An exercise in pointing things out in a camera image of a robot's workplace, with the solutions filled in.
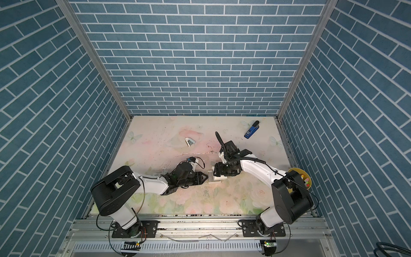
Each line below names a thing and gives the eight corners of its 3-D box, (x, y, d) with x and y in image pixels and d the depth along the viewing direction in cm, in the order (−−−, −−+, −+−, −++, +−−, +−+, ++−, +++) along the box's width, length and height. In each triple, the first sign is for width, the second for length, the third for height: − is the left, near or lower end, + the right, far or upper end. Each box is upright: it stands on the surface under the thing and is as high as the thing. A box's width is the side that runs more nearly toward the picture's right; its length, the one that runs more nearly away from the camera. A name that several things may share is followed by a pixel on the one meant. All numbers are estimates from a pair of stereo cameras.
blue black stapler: (243, 137, 113) (244, 131, 108) (254, 125, 120) (255, 119, 116) (248, 140, 111) (250, 134, 106) (258, 127, 119) (260, 122, 114)
